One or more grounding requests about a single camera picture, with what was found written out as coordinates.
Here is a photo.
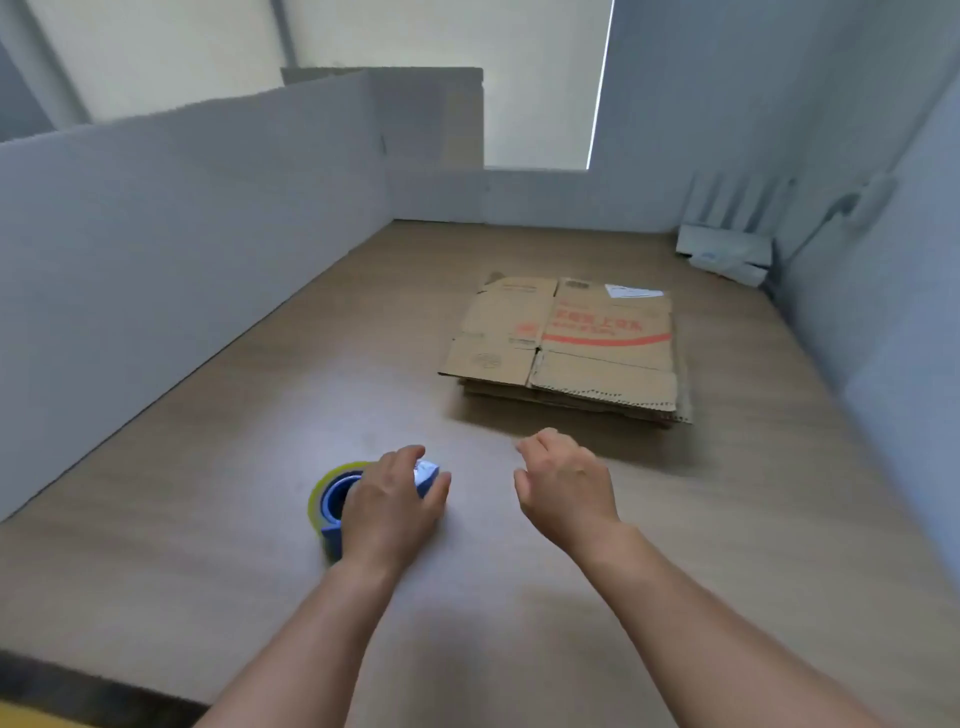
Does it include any person's left hand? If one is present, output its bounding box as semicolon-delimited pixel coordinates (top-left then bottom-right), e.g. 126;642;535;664
338;444;454;580

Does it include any person's left forearm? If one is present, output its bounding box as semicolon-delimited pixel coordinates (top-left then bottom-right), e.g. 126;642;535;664
194;558;399;728

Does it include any person's right hand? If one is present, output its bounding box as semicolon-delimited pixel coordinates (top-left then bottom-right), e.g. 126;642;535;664
513;427;625;558

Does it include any red-printed cardboard box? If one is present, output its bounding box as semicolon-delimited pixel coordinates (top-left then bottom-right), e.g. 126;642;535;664
438;272;682;414

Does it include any blue tape dispenser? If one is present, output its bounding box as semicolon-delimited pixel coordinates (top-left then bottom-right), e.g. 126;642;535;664
319;458;442;564

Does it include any clear yellowish tape roll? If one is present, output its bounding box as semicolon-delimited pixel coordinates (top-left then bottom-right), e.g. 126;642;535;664
305;461;374;530

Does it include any grey power cable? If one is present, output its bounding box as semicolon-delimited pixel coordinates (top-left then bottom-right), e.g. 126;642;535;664
776;191;864;292

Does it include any person's right forearm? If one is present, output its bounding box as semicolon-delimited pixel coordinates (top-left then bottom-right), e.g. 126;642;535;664
578;521;890;728

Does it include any bright window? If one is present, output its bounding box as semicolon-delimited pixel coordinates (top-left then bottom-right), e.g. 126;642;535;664
22;0;618;172

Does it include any stack of cardboard boxes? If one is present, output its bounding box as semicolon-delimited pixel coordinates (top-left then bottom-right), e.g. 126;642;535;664
457;296;695;429

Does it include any white router with antennas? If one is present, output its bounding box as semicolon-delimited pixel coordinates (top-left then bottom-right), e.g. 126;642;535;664
674;170;798;269

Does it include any white power strip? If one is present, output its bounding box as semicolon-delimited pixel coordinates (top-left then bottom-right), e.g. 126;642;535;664
688;251;771;289

